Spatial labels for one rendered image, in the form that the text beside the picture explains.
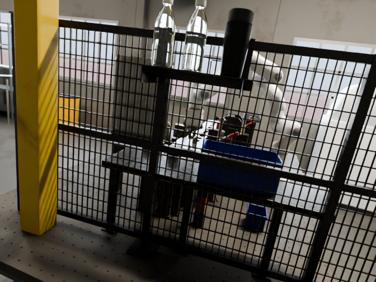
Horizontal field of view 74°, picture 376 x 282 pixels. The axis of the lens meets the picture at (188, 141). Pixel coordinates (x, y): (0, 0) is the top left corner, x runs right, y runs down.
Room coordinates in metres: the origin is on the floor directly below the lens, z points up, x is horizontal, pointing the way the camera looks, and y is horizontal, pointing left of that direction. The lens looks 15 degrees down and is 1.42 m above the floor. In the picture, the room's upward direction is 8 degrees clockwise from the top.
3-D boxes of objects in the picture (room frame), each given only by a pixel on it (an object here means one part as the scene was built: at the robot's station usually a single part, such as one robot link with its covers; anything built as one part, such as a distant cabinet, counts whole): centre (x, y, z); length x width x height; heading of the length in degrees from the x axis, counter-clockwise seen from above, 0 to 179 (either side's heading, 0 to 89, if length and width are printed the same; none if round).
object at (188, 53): (0.80, 0.02, 1.53); 0.07 x 0.07 x 0.20
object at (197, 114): (1.45, -0.02, 1.19); 0.10 x 0.07 x 0.11; 78
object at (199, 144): (1.93, -0.11, 1.00); 1.38 x 0.22 x 0.02; 168
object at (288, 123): (1.66, -0.65, 1.11); 0.19 x 0.12 x 0.24; 20
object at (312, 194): (0.99, -0.12, 1.01); 0.90 x 0.22 x 0.03; 78
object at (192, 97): (1.45, -0.02, 1.34); 0.09 x 0.08 x 0.13; 19
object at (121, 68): (0.93, 0.20, 1.30); 0.23 x 0.02 x 0.31; 78
